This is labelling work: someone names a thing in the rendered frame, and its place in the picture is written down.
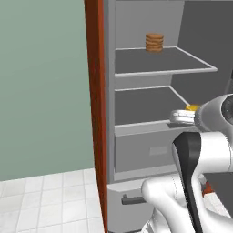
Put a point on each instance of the grey open fridge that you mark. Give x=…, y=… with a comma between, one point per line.
x=142, y=75

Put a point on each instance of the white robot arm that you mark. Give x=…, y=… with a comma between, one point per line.
x=212, y=145

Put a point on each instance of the grey fridge crisper drawer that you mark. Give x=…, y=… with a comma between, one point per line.
x=145, y=151

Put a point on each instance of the grey fridge freezer drawer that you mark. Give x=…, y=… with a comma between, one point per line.
x=127, y=206

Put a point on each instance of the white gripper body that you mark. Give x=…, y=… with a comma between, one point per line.
x=182, y=116

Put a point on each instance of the red-brown wooden side panel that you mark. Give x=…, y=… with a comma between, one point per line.
x=96, y=106

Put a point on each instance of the yellow cheese wedge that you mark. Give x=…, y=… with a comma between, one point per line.
x=192, y=107

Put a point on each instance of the grey fridge shelf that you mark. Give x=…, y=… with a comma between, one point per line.
x=145, y=106
x=157, y=60

